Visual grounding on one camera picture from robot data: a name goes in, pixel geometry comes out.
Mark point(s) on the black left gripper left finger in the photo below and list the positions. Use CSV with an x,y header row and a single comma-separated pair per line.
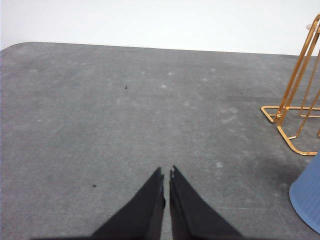
x,y
142,217

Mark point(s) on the blue ribbed cup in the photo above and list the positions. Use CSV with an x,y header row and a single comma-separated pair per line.
x,y
304,194

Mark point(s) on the gold wire cup rack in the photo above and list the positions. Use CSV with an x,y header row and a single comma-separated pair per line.
x,y
282,109

